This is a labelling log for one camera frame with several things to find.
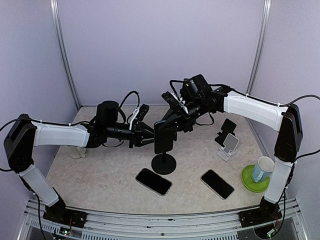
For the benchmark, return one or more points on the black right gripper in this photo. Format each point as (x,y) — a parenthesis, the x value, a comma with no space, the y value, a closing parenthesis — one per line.
(183,122)

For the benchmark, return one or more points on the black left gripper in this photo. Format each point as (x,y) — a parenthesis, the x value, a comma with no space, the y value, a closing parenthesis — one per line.
(137,130)

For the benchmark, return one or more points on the teal-edged black phone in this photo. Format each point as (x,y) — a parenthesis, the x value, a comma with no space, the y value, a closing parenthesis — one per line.
(163,139)

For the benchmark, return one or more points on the black folding phone stand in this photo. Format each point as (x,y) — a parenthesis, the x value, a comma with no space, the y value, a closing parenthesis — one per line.
(227,127)

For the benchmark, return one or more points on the blue-edged black phone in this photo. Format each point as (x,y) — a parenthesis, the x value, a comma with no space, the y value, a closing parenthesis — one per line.
(184,94)

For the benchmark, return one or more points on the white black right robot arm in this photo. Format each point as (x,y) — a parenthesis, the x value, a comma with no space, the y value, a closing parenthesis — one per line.
(197,98)

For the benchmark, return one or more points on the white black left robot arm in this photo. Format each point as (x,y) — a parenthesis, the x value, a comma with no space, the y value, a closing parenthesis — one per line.
(27,133)

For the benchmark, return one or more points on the clear-case black phone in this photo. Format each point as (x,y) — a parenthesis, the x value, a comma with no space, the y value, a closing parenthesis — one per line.
(153,181)

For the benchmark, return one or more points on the silver folding phone stand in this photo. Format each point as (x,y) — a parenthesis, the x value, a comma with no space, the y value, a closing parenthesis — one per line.
(230,147)

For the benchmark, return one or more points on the white-edged black phone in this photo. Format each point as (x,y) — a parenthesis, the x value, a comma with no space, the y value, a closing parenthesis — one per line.
(217,184)

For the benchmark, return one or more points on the white mug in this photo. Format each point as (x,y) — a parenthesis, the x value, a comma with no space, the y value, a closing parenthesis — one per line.
(76,152)

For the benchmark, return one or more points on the green plate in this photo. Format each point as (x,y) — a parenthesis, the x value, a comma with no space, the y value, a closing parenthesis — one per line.
(248,182)

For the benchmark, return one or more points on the light blue cup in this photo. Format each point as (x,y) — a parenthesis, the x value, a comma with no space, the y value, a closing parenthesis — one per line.
(263,169)

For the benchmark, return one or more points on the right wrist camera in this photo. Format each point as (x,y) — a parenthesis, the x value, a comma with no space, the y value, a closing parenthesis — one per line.
(175,104)

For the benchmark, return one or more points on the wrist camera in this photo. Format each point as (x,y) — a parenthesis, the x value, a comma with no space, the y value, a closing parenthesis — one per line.
(138,114)
(175,104)

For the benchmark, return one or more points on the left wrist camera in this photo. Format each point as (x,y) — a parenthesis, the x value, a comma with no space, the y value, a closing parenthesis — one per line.
(138,114)

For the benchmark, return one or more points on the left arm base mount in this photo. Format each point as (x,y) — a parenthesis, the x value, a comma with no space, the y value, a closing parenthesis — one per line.
(66,216)

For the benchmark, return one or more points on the aluminium front rail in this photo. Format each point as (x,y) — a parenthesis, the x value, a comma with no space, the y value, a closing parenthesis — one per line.
(101,225)

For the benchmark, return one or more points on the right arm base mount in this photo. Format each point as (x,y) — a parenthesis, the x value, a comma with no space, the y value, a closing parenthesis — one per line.
(258,216)

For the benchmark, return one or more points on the right aluminium frame post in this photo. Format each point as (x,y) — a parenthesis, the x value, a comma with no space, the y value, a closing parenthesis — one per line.
(260,45)

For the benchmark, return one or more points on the aluminium frame post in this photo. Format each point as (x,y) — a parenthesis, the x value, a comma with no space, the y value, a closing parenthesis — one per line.
(260,45)
(63,53)

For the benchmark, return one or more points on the left aluminium frame post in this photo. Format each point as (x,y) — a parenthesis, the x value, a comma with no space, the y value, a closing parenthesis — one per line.
(63,53)

